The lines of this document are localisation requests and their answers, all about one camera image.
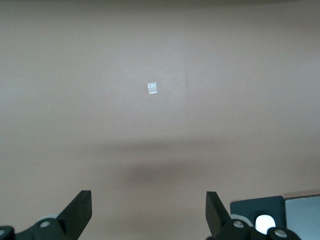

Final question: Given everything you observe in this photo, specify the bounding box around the black mouse pad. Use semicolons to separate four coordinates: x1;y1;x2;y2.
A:
229;195;286;240

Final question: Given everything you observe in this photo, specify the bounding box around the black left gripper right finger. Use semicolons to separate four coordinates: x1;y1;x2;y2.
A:
205;191;266;240

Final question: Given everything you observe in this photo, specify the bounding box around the silver closed laptop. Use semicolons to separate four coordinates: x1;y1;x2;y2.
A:
284;193;320;240

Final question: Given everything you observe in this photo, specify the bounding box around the white computer mouse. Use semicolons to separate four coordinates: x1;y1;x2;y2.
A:
254;214;276;235

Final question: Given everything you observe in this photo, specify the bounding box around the small clear tape patch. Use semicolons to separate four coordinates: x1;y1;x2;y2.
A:
147;82;159;96

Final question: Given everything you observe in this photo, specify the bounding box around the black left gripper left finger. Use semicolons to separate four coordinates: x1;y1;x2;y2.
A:
14;189;93;240

